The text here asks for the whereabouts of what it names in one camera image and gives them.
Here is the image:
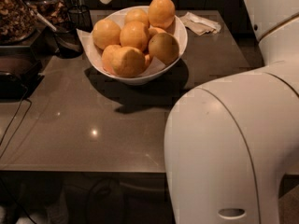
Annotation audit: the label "white ceramic bowl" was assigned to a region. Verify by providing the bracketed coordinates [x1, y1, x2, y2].
[77, 16, 188, 86]

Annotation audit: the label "white scoop handle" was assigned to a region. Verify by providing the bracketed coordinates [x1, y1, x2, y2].
[29, 8, 57, 32]

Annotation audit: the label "crumpled paper napkins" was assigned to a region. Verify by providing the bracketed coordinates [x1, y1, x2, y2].
[179, 12, 221, 35]

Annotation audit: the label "small hidden orange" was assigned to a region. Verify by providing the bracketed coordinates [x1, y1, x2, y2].
[149, 27, 164, 37]

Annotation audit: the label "black power cable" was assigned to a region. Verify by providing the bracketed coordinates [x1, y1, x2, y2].
[0, 75, 33, 159]

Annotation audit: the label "black appliance on left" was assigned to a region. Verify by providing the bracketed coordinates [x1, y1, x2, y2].
[0, 53, 43, 100]

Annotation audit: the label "black mesh cup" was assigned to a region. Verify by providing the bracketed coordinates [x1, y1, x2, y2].
[68, 5, 93, 32]

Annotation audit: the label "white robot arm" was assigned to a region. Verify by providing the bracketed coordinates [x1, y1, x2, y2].
[164, 0, 299, 224]

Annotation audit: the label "glass jar of nuts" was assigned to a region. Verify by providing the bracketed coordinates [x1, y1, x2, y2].
[0, 0, 36, 45]

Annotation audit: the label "front bumpy orange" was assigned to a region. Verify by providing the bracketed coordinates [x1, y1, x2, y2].
[111, 47, 145, 78]

